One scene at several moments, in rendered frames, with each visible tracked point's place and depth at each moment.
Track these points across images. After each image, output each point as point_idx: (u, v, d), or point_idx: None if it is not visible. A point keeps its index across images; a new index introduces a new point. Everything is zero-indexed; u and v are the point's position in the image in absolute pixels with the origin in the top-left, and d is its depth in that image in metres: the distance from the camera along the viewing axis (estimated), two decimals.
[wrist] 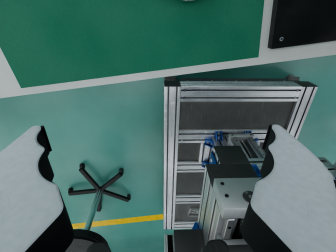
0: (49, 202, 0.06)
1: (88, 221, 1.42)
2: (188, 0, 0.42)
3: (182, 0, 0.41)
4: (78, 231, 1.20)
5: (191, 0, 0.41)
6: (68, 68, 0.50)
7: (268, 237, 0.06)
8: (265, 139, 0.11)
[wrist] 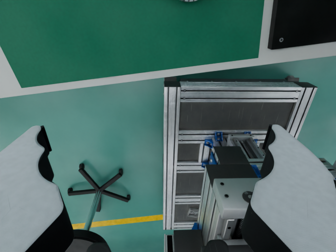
0: (49, 202, 0.06)
1: (88, 221, 1.42)
2: (189, 1, 0.42)
3: (182, 0, 0.42)
4: (78, 231, 1.20)
5: (192, 1, 0.41)
6: (69, 68, 0.50)
7: (268, 237, 0.06)
8: (265, 139, 0.11)
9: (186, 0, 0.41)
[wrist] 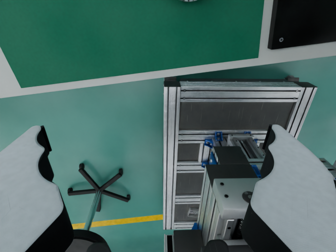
0: (49, 202, 0.06)
1: (88, 221, 1.42)
2: (189, 1, 0.42)
3: (182, 0, 0.41)
4: (78, 231, 1.20)
5: (191, 1, 0.41)
6: (68, 68, 0.50)
7: (268, 237, 0.06)
8: (265, 139, 0.11)
9: (186, 0, 0.41)
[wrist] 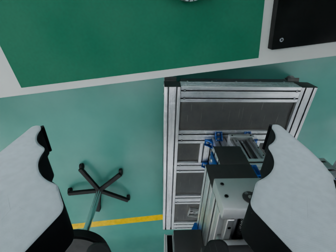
0: (49, 202, 0.06)
1: (88, 221, 1.42)
2: (189, 1, 0.42)
3: (182, 0, 0.41)
4: (78, 231, 1.20)
5: (192, 1, 0.41)
6: (69, 68, 0.50)
7: (268, 237, 0.06)
8: (265, 139, 0.11)
9: (186, 0, 0.41)
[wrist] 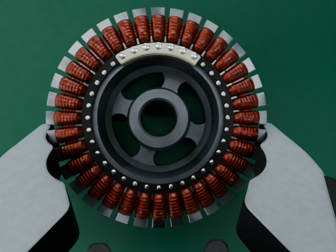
0: (56, 200, 0.07)
1: None
2: (135, 218, 0.11)
3: (110, 212, 0.11)
4: None
5: (143, 227, 0.10)
6: None
7: (263, 235, 0.06)
8: None
9: (121, 219, 0.10)
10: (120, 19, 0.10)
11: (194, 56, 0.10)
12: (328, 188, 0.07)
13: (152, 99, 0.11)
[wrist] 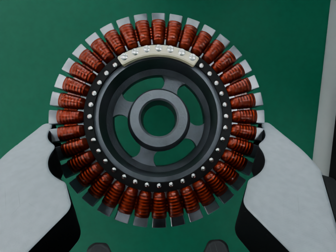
0: (57, 200, 0.07)
1: None
2: (135, 219, 0.11)
3: (110, 212, 0.11)
4: None
5: (143, 226, 0.10)
6: None
7: (262, 235, 0.06)
8: None
9: (121, 218, 0.10)
10: (122, 23, 0.11)
11: (193, 57, 0.10)
12: (326, 187, 0.07)
13: (153, 99, 0.11)
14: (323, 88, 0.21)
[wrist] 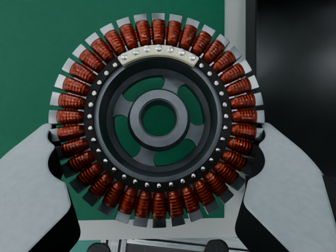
0: (57, 200, 0.07)
1: None
2: (135, 219, 0.11)
3: (110, 212, 0.11)
4: None
5: (143, 226, 0.10)
6: None
7: (262, 235, 0.06)
8: None
9: (121, 218, 0.10)
10: (122, 23, 0.11)
11: (193, 57, 0.10)
12: (326, 187, 0.07)
13: (153, 99, 0.11)
14: None
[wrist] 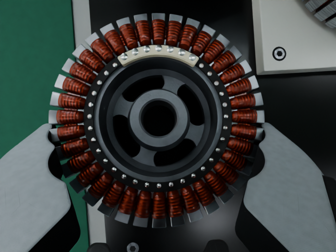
0: (57, 200, 0.07)
1: None
2: (135, 219, 0.11)
3: (110, 212, 0.11)
4: None
5: (143, 226, 0.10)
6: None
7: (262, 235, 0.06)
8: None
9: (121, 218, 0.10)
10: (122, 24, 0.11)
11: (193, 57, 0.10)
12: (326, 187, 0.07)
13: (153, 99, 0.11)
14: None
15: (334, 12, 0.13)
